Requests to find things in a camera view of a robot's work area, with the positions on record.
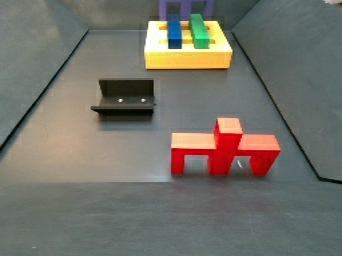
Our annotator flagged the red block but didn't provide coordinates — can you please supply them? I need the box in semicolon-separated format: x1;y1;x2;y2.
171;117;280;176

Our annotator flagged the black angle bracket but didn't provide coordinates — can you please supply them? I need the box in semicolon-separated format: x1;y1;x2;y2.
91;78;155;114

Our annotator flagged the purple block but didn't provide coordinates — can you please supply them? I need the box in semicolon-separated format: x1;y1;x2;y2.
159;0;214;21

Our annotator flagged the green block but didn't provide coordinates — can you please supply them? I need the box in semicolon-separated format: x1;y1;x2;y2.
190;14;210;49

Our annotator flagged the yellow white board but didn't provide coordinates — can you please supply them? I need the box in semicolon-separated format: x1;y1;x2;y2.
144;21;232;70

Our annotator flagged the blue block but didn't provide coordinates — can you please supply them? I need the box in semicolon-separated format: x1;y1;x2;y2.
167;14;182;49

